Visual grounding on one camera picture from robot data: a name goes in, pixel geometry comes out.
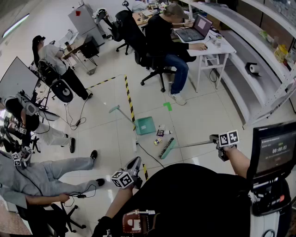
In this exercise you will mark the brown table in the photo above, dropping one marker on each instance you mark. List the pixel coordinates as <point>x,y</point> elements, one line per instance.
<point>9,220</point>

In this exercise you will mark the small dark litter box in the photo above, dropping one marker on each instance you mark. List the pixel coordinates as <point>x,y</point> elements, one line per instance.
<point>160,133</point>

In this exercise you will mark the white desk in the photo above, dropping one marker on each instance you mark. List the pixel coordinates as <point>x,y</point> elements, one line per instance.
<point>222,47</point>

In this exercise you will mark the black laptop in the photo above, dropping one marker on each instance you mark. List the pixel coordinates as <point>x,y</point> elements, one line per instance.
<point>190,33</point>

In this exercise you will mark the white paper roll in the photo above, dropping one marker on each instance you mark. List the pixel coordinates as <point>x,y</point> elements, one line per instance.
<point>254,68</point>

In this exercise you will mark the red sticker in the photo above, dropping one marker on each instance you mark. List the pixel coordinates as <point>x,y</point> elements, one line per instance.
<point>78,13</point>

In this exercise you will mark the wooden desk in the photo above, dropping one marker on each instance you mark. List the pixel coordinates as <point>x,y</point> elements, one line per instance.
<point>138,19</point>
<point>78,44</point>

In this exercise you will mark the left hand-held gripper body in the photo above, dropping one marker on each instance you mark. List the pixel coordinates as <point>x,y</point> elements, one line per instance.
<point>122,180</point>

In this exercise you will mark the white and black device stand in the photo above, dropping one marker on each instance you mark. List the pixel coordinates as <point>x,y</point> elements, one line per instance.
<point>268,206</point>

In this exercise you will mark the round black white device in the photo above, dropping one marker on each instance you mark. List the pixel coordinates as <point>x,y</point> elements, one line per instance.
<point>61,91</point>

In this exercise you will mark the person's black shirt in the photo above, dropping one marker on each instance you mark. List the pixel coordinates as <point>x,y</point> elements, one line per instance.
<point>185,196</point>

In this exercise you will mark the black mesh chair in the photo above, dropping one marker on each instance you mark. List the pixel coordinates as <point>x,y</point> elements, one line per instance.
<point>46,71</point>

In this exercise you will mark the black box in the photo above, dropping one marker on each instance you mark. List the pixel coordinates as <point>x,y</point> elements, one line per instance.
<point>90,47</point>

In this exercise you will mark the yellow black hazard tape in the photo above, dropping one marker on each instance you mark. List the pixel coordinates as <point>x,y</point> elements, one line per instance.
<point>129,99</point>

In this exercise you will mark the green broom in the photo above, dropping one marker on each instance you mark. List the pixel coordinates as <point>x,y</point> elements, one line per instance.
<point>171,148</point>

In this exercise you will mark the green tape mark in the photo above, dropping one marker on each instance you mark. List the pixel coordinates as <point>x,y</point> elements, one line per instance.
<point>168,107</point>

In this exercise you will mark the person's left forearm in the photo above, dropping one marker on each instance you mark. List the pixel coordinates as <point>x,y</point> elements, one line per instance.
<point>120,201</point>

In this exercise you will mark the clear glass jar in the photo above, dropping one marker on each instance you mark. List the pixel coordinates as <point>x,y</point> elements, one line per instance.
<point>218,41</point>

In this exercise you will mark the yellow container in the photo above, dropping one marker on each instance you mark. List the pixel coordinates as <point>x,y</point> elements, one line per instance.
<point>281,53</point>

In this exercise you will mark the grey metal cabinet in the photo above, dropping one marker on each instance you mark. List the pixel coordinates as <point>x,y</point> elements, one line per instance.
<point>85,25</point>

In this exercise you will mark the black screen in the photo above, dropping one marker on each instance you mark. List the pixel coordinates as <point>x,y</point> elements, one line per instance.
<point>275,150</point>

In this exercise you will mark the white shelf unit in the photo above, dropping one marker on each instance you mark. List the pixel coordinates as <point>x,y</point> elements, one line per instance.
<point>249,46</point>

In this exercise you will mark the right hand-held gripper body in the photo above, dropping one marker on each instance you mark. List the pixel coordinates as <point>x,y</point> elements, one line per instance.
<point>229,138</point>

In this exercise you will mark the black office chair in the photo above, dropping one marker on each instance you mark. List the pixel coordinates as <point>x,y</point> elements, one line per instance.
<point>134,34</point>
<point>118,32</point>
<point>46,220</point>

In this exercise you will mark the green dustpan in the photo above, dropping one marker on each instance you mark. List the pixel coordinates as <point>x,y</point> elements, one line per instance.
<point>148,125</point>

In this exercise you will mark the grey flat panel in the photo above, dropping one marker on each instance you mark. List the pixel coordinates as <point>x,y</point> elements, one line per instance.
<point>16,78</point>

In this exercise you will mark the white power strip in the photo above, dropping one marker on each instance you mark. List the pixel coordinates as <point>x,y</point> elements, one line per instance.
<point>134,144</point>

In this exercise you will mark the person's right forearm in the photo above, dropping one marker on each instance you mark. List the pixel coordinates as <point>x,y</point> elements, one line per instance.
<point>238,159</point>

